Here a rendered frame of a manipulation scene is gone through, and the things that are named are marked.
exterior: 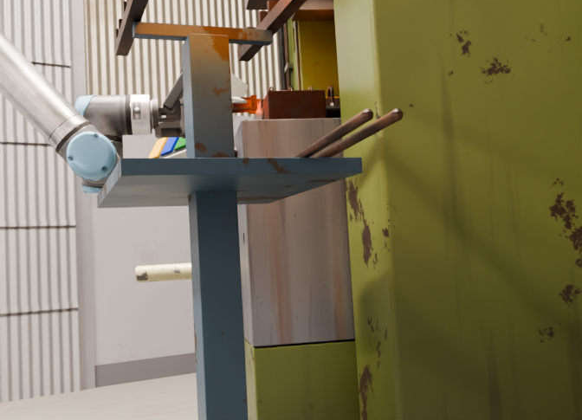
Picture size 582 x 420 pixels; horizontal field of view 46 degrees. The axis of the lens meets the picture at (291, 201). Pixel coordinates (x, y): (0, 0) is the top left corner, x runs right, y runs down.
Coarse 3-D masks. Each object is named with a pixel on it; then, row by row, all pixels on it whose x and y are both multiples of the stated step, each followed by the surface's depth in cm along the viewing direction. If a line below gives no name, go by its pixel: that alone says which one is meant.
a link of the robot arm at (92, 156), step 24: (0, 48) 136; (0, 72) 135; (24, 72) 136; (24, 96) 135; (48, 96) 136; (48, 120) 135; (72, 120) 136; (72, 144) 134; (96, 144) 135; (72, 168) 135; (96, 168) 135
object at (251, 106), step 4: (252, 96) 158; (248, 100) 159; (252, 100) 158; (256, 100) 158; (236, 104) 159; (240, 104) 159; (244, 104) 159; (248, 104) 159; (252, 104) 158; (256, 104) 158; (236, 108) 158; (240, 108) 158; (244, 108) 158; (248, 108) 158; (252, 108) 158; (256, 108) 158; (236, 112) 160; (240, 112) 160; (244, 112) 161; (248, 112) 161; (252, 112) 160
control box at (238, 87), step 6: (234, 78) 204; (234, 84) 204; (240, 84) 205; (246, 84) 206; (234, 90) 204; (240, 90) 205; (246, 90) 206; (234, 96) 204; (240, 96) 205; (234, 114) 203; (162, 138) 221; (168, 138) 216; (174, 150) 204; (180, 150) 199; (162, 156) 210; (168, 156) 206; (174, 156) 202; (180, 156) 200
